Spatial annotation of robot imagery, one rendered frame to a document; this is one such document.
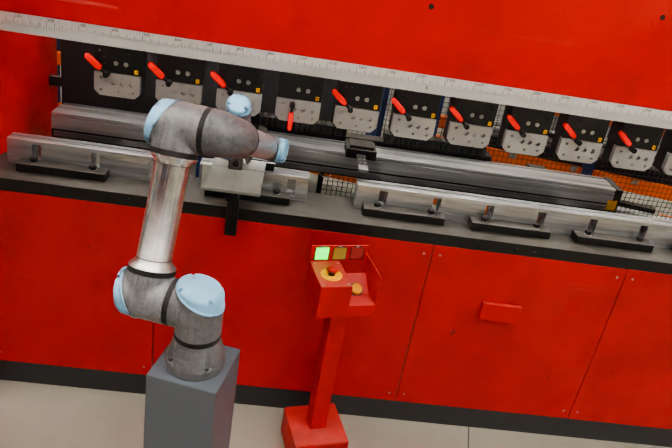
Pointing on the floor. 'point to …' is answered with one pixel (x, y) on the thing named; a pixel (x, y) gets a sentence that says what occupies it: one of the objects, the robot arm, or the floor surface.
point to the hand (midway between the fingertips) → (237, 162)
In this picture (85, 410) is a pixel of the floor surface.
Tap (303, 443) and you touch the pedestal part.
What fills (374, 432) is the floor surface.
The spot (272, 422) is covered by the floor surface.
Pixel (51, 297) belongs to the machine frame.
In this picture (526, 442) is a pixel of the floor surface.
